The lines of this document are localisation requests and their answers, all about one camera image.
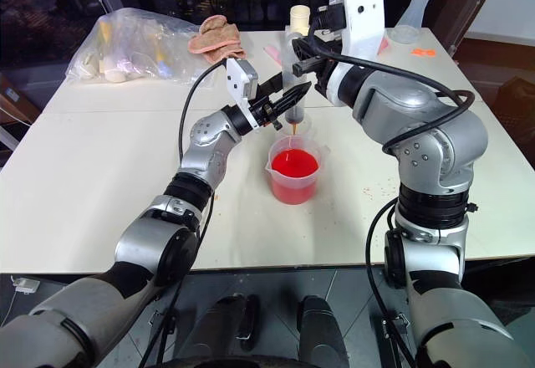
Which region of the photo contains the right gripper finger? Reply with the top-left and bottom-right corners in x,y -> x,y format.
291,37 -> 318,62
292,59 -> 325,76

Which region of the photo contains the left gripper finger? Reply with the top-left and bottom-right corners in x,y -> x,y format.
273,83 -> 312,110
255,72 -> 287,98

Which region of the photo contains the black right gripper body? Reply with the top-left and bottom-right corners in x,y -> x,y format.
309,32 -> 343,89

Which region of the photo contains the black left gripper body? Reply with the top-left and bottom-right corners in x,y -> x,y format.
249,92 -> 287,133

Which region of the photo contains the large clear syringe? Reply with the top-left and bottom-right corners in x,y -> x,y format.
283,4 -> 312,135

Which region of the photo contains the plastic cup with red liquid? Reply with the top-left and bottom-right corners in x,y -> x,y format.
263,135 -> 324,207

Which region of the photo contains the pink flat strip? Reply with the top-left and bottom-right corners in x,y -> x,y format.
263,43 -> 285,66

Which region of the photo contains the pink crumpled towel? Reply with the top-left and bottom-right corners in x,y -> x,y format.
187,14 -> 247,64

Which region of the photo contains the clear plastic conical flask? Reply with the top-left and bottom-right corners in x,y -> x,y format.
391,0 -> 431,45

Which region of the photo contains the clear plastic bag with items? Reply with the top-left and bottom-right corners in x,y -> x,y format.
66,8 -> 201,85

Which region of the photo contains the black box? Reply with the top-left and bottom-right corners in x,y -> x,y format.
494,76 -> 535,131

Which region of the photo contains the dark rounded shape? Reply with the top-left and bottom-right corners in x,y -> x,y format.
192,294 -> 261,368
295,294 -> 350,368

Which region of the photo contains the white power adapter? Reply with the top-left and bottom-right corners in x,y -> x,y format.
11,276 -> 42,294

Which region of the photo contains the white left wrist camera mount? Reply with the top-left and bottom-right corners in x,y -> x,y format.
225,57 -> 261,130

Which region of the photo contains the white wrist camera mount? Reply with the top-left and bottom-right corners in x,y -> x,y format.
225,57 -> 261,130
328,0 -> 386,59

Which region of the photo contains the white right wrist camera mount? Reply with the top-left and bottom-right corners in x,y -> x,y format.
328,0 -> 386,59

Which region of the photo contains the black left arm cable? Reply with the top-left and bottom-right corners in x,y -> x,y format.
141,59 -> 233,368

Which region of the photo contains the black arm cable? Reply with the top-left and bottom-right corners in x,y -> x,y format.
141,59 -> 233,368
309,6 -> 476,368

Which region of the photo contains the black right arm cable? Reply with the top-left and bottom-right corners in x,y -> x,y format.
309,6 -> 476,368

